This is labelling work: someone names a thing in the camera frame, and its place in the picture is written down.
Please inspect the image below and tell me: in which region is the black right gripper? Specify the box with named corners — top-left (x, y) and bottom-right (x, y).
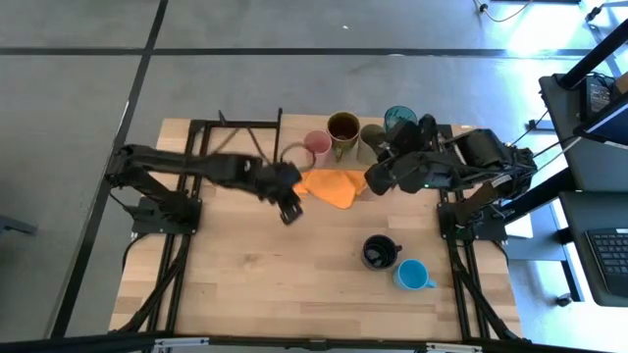
top-left (377, 150), bottom-right (445, 196)

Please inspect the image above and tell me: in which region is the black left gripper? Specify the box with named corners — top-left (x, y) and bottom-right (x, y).
top-left (256, 161), bottom-right (306, 227)

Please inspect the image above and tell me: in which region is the tall beige cup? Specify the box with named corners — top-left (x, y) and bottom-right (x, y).
top-left (355, 123), bottom-right (390, 166)

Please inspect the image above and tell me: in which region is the teal transparent glass tumbler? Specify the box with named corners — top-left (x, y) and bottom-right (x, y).
top-left (383, 104), bottom-right (419, 134)

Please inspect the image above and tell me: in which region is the pink ribbed cup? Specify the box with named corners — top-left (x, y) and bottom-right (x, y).
top-left (302, 128), bottom-right (334, 169)

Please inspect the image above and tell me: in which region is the green brown glazed ceramic mug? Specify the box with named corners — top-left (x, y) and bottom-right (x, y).
top-left (326, 111), bottom-right (362, 164)

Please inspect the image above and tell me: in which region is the black mug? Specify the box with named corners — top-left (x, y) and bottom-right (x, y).
top-left (361, 233), bottom-right (404, 273)

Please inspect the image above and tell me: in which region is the small blue plastic mug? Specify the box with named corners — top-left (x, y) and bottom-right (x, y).
top-left (392, 258), bottom-right (438, 292)

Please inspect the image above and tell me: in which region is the orange cloth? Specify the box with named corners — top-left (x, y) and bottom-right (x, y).
top-left (292, 168), bottom-right (369, 211)

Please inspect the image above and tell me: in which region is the black diagonal pole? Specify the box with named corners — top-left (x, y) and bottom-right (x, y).
top-left (558, 19), bottom-right (628, 90)
top-left (509, 168), bottom-right (576, 213)

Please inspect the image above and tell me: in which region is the dark keyboard desk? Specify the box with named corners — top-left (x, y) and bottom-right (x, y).
top-left (557, 189), bottom-right (628, 309)

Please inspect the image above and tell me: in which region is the grey side desk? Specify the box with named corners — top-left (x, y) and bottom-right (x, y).
top-left (538, 73), bottom-right (628, 178)

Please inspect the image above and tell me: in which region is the black device on desk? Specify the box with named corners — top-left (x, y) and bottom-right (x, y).
top-left (582, 76), bottom-right (615, 115)

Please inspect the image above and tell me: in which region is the open laptop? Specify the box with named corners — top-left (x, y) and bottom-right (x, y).
top-left (572, 92), bottom-right (628, 147)

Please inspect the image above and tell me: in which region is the black keyboard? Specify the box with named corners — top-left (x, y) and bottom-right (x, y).
top-left (585, 227), bottom-right (628, 299)

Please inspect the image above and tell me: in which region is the grey floor foot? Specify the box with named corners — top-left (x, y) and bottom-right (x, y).
top-left (0, 214), bottom-right (40, 237)

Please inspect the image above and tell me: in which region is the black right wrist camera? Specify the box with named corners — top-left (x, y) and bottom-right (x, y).
top-left (363, 163), bottom-right (394, 197)

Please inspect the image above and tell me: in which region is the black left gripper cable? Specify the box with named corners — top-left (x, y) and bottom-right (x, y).
top-left (278, 141), bottom-right (316, 172)

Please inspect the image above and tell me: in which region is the thin floor cable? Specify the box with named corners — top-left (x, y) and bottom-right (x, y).
top-left (472, 0), bottom-right (535, 25)

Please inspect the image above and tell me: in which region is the black camera rig rail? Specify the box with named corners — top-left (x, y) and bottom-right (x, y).
top-left (0, 331), bottom-right (628, 353)

